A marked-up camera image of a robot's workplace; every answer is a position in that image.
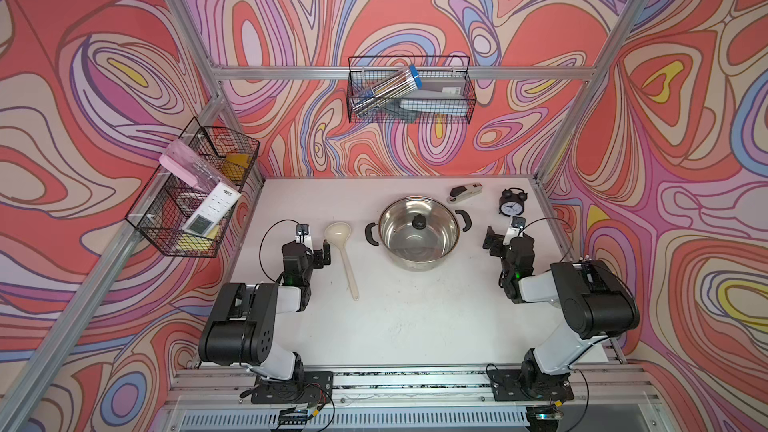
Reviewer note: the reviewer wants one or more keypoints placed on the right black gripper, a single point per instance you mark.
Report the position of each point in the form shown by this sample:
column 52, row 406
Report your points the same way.
column 495, row 239

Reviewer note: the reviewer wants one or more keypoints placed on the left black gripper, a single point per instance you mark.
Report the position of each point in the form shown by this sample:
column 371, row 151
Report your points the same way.
column 325, row 255

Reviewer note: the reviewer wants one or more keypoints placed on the beige plastic ladle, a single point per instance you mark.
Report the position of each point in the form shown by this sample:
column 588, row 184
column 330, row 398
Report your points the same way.
column 337, row 235

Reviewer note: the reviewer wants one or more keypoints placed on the glass pot lid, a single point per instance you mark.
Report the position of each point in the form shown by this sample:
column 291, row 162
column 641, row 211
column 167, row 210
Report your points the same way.
column 418, row 227

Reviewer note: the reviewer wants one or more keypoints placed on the stainless steel pot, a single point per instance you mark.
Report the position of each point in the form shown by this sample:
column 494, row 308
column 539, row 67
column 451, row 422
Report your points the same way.
column 418, row 232

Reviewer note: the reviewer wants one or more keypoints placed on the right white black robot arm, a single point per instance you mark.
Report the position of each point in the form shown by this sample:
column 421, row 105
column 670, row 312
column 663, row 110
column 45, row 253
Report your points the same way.
column 595, row 305

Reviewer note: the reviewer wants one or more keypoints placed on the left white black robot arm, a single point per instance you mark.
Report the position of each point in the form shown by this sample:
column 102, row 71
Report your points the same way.
column 240, row 329

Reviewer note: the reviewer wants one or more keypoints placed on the black alarm clock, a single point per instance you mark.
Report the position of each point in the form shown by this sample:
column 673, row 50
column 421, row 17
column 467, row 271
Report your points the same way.
column 512, row 201

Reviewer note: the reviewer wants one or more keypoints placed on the beige black stapler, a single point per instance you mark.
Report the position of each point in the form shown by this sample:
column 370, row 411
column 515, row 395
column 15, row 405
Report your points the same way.
column 464, row 192

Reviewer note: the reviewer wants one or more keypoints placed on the yellow sponge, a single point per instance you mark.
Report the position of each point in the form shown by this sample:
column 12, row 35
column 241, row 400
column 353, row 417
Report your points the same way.
column 235, row 167

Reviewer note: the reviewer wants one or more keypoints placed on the white remote device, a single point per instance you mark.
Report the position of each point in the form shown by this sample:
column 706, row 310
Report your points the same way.
column 212, row 210

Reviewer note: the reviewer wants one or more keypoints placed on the grey white box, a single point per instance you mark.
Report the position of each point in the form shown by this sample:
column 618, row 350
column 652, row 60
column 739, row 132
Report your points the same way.
column 443, row 96

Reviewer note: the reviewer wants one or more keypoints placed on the clear tube of pencils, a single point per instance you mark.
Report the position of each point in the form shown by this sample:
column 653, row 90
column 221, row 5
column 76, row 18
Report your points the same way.
column 381, row 91

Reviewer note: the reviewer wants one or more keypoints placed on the pink plastic case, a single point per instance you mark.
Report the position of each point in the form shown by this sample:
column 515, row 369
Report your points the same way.
column 184, row 163

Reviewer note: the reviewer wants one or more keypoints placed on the green circuit board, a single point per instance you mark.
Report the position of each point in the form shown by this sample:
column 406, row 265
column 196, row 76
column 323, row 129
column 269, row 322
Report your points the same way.
column 296, row 417

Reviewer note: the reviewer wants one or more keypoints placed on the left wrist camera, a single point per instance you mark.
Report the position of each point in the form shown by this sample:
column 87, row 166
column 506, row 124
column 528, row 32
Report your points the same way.
column 303, row 235

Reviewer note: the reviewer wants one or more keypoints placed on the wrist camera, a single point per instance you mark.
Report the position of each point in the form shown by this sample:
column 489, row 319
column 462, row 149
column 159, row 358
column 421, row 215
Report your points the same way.
column 303, row 235
column 515, row 228

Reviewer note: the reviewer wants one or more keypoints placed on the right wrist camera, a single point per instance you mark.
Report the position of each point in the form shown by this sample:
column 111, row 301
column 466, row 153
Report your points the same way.
column 515, row 228

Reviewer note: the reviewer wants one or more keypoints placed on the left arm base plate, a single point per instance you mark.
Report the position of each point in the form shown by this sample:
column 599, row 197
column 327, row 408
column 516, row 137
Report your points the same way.
column 315, row 388

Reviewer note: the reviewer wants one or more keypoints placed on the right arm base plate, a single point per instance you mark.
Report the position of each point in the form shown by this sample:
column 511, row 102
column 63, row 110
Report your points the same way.
column 522, row 384

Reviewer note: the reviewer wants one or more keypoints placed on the left black wire basket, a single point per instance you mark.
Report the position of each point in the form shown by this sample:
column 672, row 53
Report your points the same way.
column 166, row 203

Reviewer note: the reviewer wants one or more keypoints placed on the black wire basket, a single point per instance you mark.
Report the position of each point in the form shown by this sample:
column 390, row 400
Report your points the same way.
column 166, row 203
column 363, row 69

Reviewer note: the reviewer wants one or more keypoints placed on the back black wire basket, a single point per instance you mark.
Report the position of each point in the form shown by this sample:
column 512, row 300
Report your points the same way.
column 363, row 69

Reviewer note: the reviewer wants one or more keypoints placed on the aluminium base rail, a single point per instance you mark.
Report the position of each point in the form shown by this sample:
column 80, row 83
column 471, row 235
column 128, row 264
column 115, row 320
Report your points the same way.
column 607, row 397

